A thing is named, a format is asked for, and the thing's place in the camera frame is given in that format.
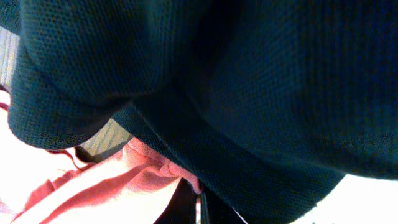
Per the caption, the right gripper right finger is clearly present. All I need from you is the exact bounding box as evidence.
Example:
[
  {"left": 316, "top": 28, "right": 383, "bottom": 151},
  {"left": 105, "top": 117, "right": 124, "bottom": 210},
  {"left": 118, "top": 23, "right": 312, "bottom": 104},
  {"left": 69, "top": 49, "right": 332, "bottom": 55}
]
[{"left": 201, "top": 187, "right": 246, "bottom": 224}]

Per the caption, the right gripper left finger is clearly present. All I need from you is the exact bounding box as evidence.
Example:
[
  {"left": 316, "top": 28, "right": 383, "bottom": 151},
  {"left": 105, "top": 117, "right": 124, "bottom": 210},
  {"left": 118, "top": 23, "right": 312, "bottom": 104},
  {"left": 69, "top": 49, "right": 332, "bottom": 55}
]
[{"left": 154, "top": 179, "right": 197, "bottom": 224}]

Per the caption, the red printed t-shirt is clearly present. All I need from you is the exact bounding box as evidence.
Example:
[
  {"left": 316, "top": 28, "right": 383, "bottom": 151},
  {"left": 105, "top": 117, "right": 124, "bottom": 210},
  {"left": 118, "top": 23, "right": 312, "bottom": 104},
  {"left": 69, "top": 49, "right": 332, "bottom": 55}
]
[{"left": 1, "top": 91, "right": 202, "bottom": 223}]

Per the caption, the black Sydrogen garment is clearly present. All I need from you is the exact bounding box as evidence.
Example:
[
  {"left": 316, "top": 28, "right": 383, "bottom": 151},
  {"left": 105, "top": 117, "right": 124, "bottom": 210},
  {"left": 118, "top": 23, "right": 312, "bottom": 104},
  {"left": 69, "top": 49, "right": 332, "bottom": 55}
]
[{"left": 1, "top": 0, "right": 397, "bottom": 223}]

